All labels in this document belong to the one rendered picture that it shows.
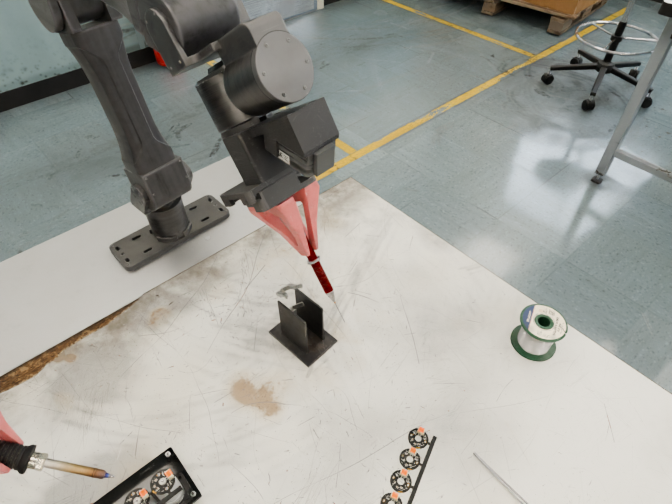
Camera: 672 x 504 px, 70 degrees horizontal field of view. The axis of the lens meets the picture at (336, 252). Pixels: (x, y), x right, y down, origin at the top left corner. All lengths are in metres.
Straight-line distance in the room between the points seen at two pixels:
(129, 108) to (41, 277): 0.32
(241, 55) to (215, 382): 0.42
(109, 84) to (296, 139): 0.36
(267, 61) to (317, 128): 0.07
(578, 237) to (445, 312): 1.42
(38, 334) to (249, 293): 0.30
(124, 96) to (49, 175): 1.83
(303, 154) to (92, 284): 0.52
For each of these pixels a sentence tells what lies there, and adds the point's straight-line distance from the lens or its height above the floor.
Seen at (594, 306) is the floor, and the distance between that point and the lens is 1.89.
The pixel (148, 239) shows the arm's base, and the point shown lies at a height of 0.76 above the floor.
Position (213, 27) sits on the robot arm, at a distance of 0.49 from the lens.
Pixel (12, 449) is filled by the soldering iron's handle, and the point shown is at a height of 0.91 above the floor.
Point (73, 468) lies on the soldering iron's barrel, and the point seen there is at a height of 0.88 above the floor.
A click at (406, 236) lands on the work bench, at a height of 0.75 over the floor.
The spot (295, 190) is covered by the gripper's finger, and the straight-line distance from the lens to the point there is 0.49.
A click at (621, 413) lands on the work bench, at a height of 0.75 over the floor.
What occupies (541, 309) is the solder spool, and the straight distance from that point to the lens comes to 0.72.
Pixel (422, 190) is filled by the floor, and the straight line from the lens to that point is 2.14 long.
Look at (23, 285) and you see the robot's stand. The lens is 0.90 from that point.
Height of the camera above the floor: 1.33
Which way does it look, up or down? 47 degrees down
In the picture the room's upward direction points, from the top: straight up
